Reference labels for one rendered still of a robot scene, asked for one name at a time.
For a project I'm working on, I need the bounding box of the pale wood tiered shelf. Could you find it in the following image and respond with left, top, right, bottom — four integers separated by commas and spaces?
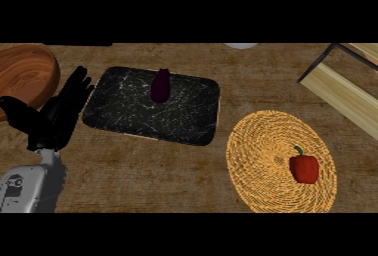
297, 42, 378, 141

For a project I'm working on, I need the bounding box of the red bell pepper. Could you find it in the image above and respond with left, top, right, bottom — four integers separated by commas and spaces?
288, 145, 322, 185

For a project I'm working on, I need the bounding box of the black marble cutting board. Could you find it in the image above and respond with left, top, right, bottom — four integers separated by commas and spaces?
81, 65, 221, 147

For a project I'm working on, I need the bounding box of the dark purple eggplant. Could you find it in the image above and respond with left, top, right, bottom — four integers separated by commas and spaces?
149, 68, 171, 104

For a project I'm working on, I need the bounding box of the round woven wicker placemat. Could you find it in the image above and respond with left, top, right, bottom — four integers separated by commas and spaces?
224, 110, 339, 214

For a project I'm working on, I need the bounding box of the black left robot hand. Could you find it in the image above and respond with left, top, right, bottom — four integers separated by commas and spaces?
0, 65, 96, 152

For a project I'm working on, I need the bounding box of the brown wooden bowl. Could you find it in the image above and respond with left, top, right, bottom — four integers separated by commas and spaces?
0, 43, 62, 122

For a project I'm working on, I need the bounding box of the white round object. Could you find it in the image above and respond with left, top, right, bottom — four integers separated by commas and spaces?
223, 42, 260, 50

